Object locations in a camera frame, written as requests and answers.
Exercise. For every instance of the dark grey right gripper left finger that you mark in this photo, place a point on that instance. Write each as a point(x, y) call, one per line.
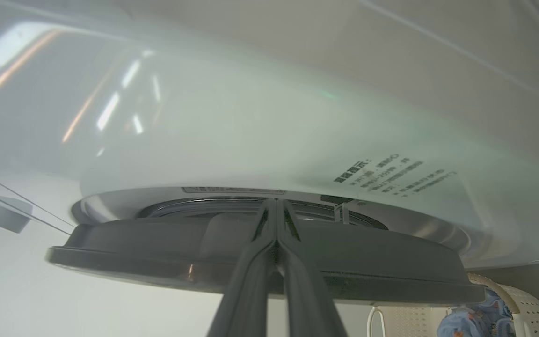
point(251, 281)

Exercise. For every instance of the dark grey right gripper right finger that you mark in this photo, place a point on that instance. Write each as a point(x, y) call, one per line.
point(304, 290)

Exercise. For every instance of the dark round glass washer door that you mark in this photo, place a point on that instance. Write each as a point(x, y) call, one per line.
point(157, 252)

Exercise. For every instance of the blue cartoon print garment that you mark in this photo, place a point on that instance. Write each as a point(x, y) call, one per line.
point(473, 323)

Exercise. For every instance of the white front-load washing machine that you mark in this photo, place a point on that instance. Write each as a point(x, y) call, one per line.
point(251, 117)

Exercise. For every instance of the cream perforated laundry basket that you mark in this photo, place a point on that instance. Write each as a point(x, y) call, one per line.
point(536, 318)

